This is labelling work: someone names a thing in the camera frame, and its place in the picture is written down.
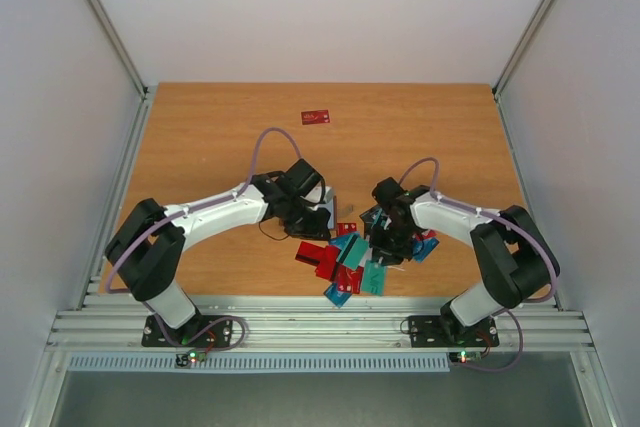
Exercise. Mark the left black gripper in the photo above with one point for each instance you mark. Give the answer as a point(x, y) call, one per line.
point(319, 228)

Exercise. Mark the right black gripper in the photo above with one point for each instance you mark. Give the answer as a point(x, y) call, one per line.
point(388, 242)

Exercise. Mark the teal card bottom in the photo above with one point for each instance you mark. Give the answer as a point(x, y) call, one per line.
point(353, 252)

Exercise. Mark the teal card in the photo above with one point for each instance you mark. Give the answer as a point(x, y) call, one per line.
point(374, 278)
point(353, 252)

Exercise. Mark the blue card bottom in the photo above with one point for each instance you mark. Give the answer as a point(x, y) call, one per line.
point(336, 297)

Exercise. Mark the blue card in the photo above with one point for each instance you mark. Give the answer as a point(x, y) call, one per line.
point(336, 297)
point(423, 247)
point(343, 240)

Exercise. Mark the brown leather card holder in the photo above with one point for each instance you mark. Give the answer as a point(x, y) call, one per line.
point(338, 212)

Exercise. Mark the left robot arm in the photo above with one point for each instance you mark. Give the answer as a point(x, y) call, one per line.
point(146, 250)

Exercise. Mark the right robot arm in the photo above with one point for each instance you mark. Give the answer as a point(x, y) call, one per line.
point(514, 260)

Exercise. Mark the black card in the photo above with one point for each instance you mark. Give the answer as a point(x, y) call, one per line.
point(372, 216)

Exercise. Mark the blue card right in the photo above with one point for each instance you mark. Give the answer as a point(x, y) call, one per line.
point(423, 247)

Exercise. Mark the dark red striped card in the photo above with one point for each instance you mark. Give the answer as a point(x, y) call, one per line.
point(311, 254)

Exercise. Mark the small red card top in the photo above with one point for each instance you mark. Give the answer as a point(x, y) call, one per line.
point(344, 228)

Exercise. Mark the blue card centre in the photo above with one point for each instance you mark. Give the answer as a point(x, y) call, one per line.
point(343, 240)

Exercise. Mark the red card left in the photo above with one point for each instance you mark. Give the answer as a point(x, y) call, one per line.
point(328, 263)

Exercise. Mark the red VIP card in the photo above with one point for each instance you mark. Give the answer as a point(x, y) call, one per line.
point(349, 280)

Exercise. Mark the lone red card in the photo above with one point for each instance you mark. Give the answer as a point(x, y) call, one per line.
point(315, 117)

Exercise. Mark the right circuit board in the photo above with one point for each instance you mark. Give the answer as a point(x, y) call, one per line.
point(465, 357)

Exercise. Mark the circuit board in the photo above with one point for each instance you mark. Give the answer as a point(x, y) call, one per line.
point(190, 359)
point(465, 357)

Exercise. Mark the left circuit board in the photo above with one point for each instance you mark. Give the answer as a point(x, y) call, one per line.
point(190, 359)

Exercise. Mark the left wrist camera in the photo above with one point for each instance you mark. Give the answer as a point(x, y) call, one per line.
point(320, 195)

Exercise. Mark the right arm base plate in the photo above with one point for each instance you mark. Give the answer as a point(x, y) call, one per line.
point(430, 331)

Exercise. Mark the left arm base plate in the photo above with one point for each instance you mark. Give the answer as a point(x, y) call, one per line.
point(220, 329)

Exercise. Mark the aluminium frame rails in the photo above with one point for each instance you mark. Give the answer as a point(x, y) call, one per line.
point(312, 324)

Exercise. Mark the grey slotted cable duct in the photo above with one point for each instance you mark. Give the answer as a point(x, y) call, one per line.
point(264, 363)

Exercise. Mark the right frame post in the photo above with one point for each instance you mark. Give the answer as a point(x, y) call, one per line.
point(540, 13)

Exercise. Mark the frame post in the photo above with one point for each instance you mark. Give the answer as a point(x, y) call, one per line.
point(105, 23)
point(540, 13)

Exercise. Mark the left frame post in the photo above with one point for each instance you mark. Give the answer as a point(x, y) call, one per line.
point(105, 23)

